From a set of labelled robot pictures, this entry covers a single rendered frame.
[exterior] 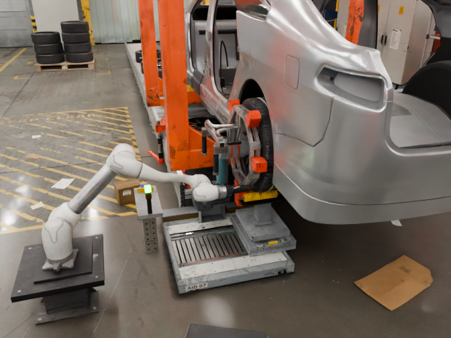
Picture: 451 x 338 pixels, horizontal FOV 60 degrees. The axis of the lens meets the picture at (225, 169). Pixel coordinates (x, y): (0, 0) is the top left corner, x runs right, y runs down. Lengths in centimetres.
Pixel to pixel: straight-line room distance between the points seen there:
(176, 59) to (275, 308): 182
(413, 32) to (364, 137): 533
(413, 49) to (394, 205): 522
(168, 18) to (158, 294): 186
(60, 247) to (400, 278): 226
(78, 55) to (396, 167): 949
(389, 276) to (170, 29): 231
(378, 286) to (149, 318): 153
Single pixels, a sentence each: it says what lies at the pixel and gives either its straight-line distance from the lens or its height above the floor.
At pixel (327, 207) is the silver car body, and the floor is 87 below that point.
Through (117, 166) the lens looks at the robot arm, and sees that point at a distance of 236.
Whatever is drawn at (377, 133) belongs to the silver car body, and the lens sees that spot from 181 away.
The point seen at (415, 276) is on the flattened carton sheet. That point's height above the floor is 1.
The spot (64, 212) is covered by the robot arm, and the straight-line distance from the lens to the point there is 268.
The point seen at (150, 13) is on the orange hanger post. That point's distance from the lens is 480.
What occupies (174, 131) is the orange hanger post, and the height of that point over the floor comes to 85.
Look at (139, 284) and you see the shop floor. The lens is 287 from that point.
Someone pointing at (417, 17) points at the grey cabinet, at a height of 144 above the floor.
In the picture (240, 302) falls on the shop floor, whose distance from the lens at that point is 268.
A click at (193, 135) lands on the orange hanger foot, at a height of 80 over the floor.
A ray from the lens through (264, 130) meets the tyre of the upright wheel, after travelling 246.
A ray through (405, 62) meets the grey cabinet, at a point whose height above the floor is 77.
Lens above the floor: 186
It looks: 25 degrees down
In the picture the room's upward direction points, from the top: straight up
